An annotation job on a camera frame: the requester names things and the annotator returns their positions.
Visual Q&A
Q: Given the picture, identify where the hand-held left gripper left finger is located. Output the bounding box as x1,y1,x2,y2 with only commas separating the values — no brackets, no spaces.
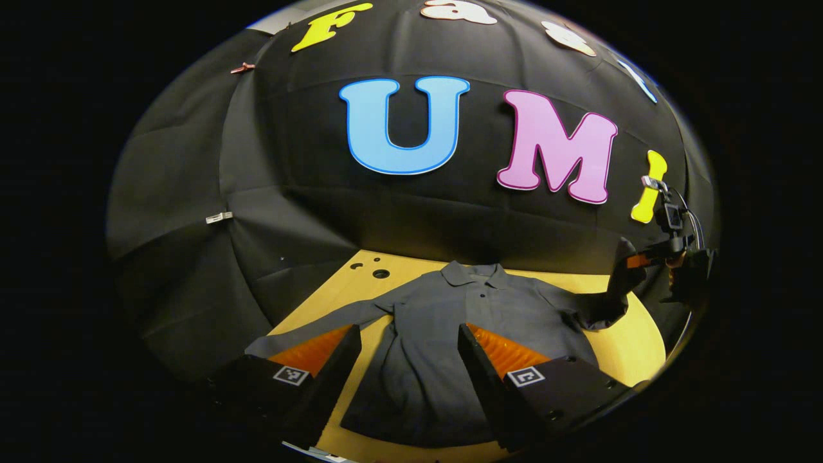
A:
209,323,363,451

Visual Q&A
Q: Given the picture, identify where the black backdrop cloth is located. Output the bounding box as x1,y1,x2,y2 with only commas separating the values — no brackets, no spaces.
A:
106,0,718,386

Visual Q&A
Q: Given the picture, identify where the dark grey polo shirt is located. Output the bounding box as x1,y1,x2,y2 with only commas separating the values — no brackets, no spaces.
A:
244,237,647,449

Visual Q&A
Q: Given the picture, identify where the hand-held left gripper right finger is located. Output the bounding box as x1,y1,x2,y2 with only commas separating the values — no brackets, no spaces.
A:
458,323,644,454

